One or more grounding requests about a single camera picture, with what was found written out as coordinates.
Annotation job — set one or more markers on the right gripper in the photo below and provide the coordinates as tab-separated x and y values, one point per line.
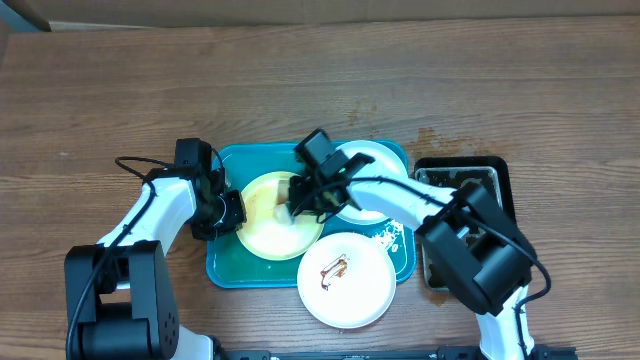
306	203

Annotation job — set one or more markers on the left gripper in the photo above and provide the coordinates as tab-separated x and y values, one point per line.
237	215

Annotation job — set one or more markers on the green yellow sponge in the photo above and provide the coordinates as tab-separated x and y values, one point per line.
282	205

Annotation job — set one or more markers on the yellow-green plate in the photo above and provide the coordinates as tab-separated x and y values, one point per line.
261	234

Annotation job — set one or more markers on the white plate bottom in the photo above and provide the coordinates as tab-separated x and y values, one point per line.
346	280

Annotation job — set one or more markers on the white plate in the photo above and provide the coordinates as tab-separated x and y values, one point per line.
346	280
389	162

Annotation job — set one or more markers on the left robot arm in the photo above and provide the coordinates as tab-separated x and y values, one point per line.
120	300

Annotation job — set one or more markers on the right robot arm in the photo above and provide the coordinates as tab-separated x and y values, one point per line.
470	235

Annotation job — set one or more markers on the teal plastic tray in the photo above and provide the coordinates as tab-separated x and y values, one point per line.
230	265

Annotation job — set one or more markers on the metal pan with dirty water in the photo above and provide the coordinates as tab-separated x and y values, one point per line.
455	177

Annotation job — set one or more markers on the black outer tray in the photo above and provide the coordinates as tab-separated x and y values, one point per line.
493	161

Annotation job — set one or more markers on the white plate top right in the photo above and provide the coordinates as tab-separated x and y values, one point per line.
389	162

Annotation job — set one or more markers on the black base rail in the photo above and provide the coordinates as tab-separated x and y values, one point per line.
442	353

